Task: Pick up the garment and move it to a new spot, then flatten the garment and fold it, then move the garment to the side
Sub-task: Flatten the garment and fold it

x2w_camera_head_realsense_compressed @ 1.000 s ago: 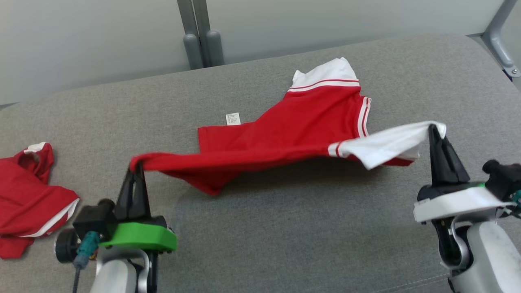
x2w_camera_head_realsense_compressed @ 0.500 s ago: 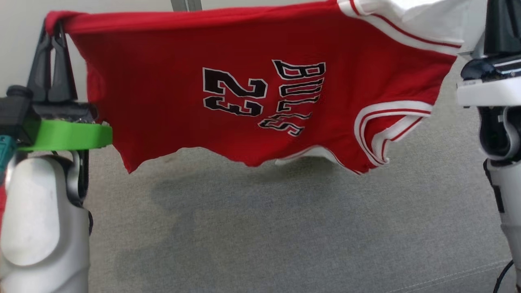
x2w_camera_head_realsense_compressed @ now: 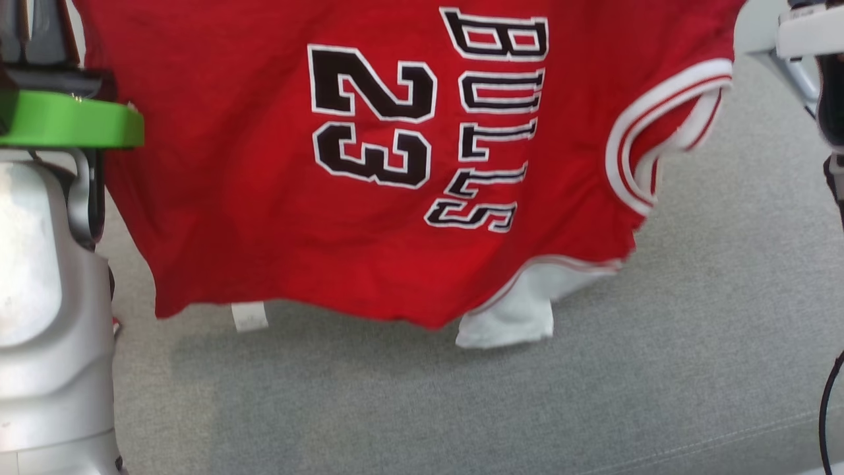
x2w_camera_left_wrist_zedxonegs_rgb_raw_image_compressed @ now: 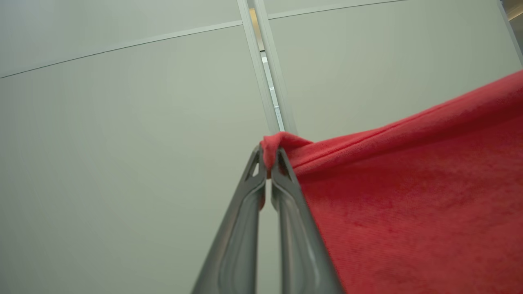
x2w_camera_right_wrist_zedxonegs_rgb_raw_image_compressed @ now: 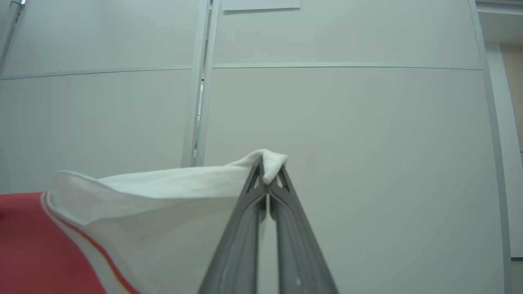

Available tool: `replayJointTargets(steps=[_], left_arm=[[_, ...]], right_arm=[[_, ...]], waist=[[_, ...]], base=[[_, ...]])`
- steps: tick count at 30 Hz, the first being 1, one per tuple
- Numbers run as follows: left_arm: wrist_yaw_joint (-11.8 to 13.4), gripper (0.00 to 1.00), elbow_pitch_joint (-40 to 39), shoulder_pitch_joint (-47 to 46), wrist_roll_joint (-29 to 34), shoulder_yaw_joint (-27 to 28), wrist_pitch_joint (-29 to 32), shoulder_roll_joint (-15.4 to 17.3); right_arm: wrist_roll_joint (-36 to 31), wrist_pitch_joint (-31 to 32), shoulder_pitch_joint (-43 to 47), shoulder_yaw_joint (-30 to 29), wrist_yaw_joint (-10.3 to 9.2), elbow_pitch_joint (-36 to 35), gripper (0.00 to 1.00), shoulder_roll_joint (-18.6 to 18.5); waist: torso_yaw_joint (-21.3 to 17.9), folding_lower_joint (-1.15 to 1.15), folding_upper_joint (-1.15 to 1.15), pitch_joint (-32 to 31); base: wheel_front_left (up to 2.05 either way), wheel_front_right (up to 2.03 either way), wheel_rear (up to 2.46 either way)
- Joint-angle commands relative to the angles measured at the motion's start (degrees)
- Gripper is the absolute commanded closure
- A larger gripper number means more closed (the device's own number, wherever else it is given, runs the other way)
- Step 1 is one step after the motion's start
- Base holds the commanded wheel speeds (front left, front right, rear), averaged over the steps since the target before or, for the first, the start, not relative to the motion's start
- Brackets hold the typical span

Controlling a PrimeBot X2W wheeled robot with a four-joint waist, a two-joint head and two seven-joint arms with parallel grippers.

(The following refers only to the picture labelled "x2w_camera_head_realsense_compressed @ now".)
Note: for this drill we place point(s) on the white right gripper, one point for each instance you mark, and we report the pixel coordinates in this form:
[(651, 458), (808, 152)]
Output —
[(811, 36)]

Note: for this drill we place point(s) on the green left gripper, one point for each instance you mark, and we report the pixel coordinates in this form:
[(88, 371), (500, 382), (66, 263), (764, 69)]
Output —
[(66, 122)]

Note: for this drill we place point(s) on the red Bulls basketball jersey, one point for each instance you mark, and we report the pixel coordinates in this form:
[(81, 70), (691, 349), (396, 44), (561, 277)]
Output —
[(264, 198)]

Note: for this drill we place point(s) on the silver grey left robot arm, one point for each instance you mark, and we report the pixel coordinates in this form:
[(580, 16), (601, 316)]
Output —
[(46, 297)]

